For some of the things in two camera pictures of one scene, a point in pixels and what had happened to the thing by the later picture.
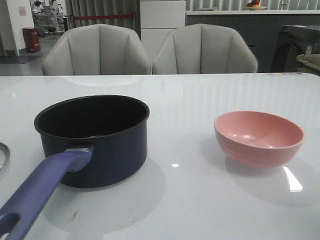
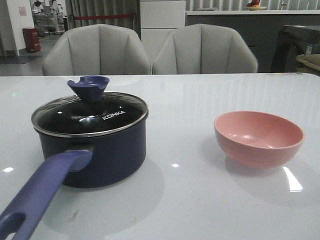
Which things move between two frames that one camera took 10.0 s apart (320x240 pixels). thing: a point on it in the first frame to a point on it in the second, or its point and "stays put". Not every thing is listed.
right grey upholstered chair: x=203 y=48 stays put
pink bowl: x=256 y=140 stays put
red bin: x=32 y=39 stays put
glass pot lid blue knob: x=5 y=153 to x=91 y=112
